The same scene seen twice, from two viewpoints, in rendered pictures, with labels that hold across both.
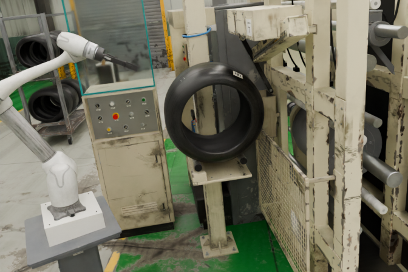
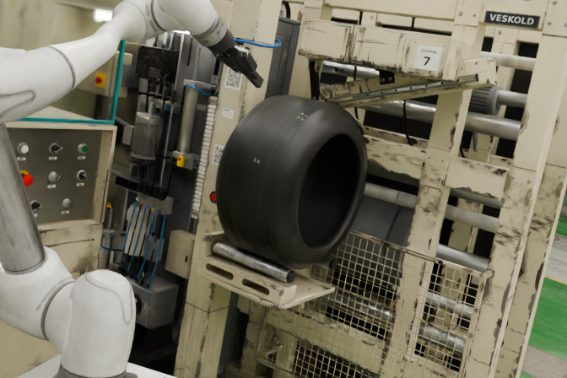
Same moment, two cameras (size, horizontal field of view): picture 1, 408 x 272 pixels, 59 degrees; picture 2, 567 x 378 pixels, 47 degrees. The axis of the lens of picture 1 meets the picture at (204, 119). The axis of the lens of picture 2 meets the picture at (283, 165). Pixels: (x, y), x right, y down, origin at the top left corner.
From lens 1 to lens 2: 1.89 m
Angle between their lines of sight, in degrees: 50
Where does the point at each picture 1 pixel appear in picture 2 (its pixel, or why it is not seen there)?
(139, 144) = (60, 247)
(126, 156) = not seen: hidden behind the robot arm
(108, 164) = not seen: outside the picture
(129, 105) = (55, 157)
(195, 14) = (270, 10)
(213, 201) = (209, 355)
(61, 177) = (128, 299)
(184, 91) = (314, 137)
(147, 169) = not seen: hidden behind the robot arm
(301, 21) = (491, 67)
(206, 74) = (337, 115)
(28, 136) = (23, 200)
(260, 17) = (453, 48)
